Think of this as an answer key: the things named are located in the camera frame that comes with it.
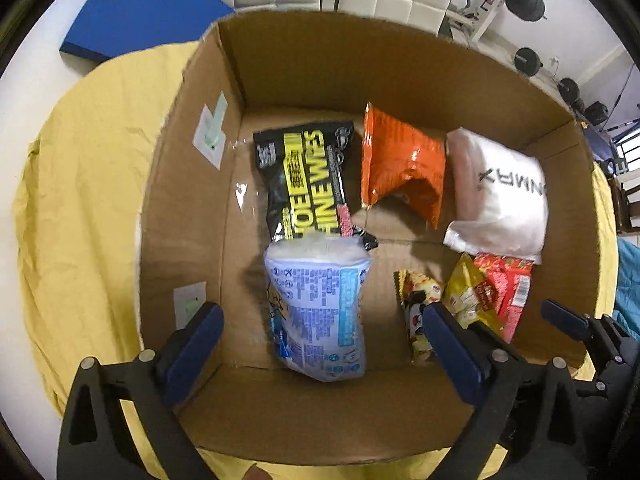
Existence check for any light blue tissue pack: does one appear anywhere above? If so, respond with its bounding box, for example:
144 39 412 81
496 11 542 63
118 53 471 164
264 233 371 382

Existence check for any white pillow pack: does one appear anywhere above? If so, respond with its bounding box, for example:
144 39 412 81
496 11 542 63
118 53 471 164
444 128 549 264

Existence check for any blue blanket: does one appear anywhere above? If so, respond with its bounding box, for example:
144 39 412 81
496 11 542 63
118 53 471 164
613 237 640 339

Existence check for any red noodle packet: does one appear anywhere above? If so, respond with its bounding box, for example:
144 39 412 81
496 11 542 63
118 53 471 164
474 254 534 344

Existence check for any black weight plate on floor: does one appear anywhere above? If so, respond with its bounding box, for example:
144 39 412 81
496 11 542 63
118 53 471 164
513 47 544 77

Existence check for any blue foam mat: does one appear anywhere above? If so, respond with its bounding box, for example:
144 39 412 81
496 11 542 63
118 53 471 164
60 0 233 63

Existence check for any open cardboard box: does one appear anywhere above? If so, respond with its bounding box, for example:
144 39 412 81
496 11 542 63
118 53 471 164
139 11 601 466

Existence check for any yellow tablecloth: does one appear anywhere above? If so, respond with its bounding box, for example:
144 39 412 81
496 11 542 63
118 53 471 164
12 40 622 480

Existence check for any black shoe wipes pack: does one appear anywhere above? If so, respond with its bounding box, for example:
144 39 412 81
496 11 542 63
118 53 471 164
253 120 378 250

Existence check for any orange snack bag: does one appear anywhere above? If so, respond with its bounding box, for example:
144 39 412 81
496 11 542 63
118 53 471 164
360 104 446 229

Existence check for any yellow snack bag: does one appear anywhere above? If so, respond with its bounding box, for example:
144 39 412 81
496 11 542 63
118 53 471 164
394 254 502 366

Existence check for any white barbell rack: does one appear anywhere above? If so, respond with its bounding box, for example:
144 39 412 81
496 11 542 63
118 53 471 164
438 0 515 44

